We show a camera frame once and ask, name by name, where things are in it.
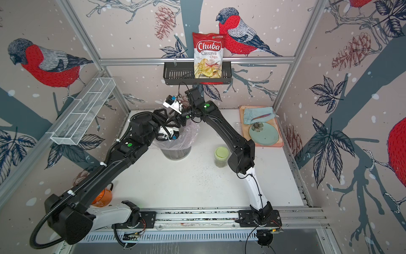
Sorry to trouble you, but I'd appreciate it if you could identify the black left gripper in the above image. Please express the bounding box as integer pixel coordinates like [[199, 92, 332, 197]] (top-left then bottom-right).
[[144, 107, 168, 148]]

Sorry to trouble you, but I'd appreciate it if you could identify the green lid mung bean jar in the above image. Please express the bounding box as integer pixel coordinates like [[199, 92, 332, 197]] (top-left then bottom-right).
[[214, 146, 229, 168]]

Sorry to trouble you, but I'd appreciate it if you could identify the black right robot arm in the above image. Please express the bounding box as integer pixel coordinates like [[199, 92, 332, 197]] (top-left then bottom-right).
[[181, 88, 273, 226]]

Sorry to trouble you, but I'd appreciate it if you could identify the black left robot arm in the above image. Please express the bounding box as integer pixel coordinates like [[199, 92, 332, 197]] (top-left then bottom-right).
[[30, 109, 168, 249]]

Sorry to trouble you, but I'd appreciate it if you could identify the clear plastic bin liner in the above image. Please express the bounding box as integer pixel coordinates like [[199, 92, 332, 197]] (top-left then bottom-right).
[[149, 122, 199, 150]]

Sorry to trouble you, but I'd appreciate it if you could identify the white mesh trash bin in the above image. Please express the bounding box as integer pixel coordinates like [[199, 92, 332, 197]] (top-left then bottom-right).
[[155, 120, 193, 161]]

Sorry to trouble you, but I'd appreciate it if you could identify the teal folded cloth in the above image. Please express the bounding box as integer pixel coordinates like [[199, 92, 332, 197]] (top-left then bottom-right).
[[243, 107, 277, 125]]

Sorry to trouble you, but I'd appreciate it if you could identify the Chuba cassava chips bag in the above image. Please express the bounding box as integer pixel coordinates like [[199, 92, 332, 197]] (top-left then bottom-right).
[[192, 33, 225, 79]]

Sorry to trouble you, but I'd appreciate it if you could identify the teal oval plate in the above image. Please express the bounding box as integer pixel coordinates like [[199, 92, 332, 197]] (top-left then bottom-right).
[[248, 122, 279, 146]]

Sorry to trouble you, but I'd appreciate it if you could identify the pink serving tray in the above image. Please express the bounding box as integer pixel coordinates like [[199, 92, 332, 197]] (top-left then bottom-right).
[[239, 106, 284, 147]]

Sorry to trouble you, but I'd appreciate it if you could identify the orange round object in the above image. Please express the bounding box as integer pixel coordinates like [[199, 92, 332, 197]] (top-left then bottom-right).
[[92, 188, 113, 207]]

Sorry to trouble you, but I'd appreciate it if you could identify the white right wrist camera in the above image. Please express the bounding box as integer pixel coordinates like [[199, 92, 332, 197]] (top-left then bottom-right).
[[163, 95, 183, 114]]

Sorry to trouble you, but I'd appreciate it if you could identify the dark grey wall shelf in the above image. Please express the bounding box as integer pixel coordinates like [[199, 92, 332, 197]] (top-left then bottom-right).
[[163, 61, 232, 85]]

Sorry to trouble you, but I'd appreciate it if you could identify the white wire mesh shelf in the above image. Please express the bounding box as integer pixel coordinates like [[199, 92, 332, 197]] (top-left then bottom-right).
[[50, 77, 116, 145]]

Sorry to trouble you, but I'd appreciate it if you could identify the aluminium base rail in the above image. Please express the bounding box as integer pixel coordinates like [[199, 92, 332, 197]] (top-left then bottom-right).
[[141, 206, 331, 231]]

